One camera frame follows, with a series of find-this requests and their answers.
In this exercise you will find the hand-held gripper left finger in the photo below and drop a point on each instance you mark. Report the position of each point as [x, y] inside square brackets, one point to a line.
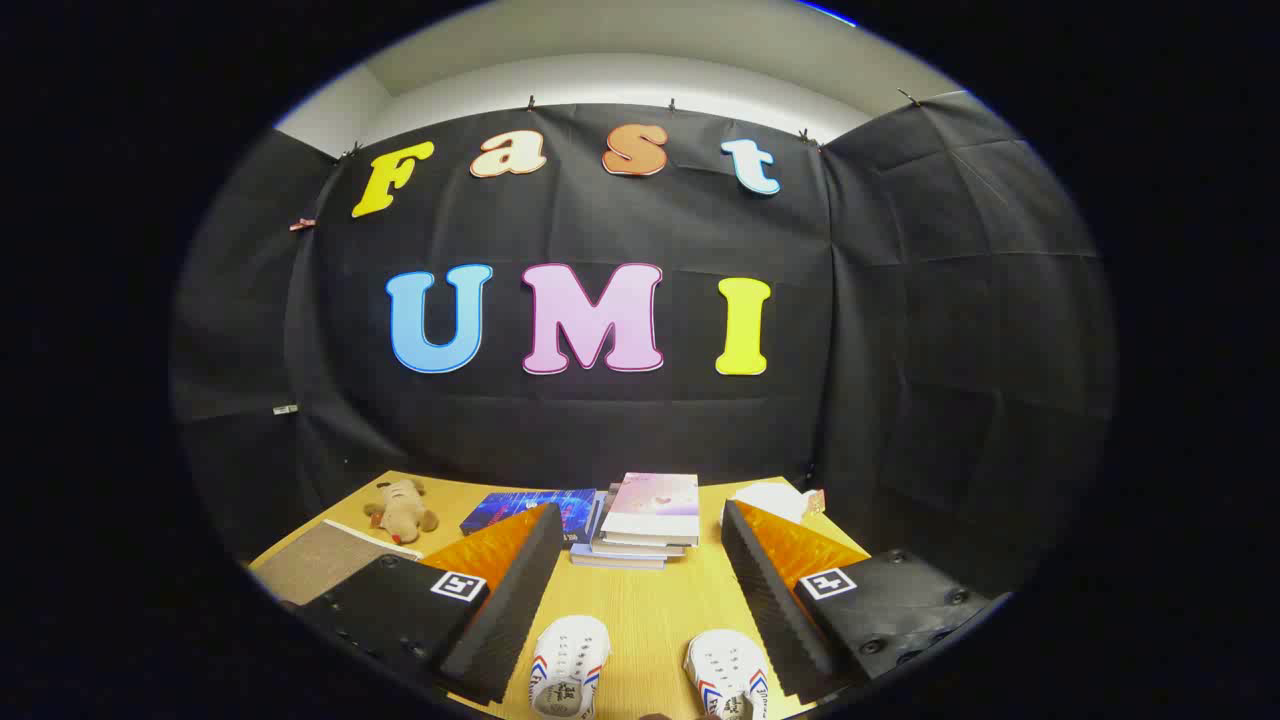
[510, 620]

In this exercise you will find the white shoe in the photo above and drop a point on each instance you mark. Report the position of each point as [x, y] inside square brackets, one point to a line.
[725, 660]
[570, 650]

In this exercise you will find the white plush toy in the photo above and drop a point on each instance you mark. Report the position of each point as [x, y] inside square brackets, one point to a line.
[775, 497]

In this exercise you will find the brown fabric storage box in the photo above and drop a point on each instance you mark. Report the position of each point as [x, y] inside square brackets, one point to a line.
[320, 565]

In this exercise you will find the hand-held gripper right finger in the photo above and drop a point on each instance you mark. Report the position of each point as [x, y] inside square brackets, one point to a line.
[775, 610]

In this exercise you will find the white book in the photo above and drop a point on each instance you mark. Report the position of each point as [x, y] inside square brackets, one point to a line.
[640, 549]

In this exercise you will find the pink cover book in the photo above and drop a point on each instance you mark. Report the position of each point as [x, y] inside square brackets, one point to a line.
[655, 500]

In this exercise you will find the beige plush dog toy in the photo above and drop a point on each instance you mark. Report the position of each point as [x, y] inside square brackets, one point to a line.
[403, 512]

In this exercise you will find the dark blue book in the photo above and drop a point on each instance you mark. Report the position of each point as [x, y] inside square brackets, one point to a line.
[520, 503]

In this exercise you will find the light blue book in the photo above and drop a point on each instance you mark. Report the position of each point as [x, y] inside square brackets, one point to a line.
[615, 561]

